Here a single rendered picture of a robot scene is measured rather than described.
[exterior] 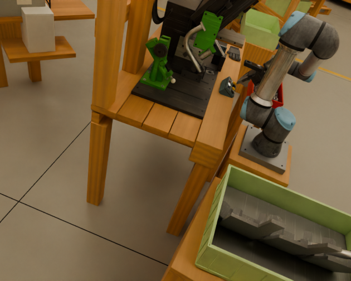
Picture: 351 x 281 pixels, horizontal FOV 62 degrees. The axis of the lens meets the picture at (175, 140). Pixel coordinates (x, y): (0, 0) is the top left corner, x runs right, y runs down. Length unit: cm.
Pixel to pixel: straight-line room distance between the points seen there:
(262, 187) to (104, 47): 92
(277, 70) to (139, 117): 69
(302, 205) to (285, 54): 66
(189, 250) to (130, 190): 115
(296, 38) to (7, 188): 197
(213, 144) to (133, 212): 95
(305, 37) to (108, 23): 79
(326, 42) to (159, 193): 154
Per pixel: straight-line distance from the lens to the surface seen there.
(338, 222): 150
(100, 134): 164
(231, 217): 106
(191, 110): 160
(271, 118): 147
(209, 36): 185
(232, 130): 210
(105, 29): 130
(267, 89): 143
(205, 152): 147
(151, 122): 148
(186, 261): 119
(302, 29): 135
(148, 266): 201
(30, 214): 217
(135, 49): 173
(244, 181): 135
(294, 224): 142
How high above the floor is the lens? 184
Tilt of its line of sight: 42 degrees down
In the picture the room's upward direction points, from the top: 19 degrees clockwise
